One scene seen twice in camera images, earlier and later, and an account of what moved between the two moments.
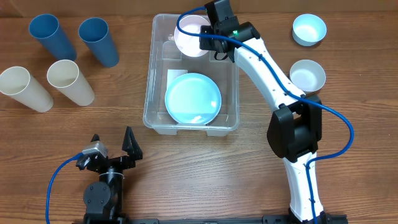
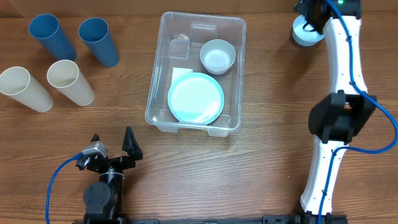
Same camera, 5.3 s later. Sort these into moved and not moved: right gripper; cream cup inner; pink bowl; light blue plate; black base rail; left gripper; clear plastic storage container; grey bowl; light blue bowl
Moved: right gripper; grey bowl; pink bowl
Not moved: clear plastic storage container; cream cup inner; black base rail; left gripper; light blue bowl; light blue plate
